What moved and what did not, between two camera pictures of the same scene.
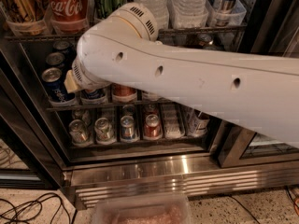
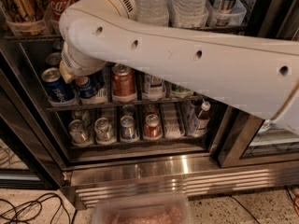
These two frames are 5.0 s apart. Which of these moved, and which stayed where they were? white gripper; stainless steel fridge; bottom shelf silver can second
Moved: white gripper
Stayed: stainless steel fridge; bottom shelf silver can second
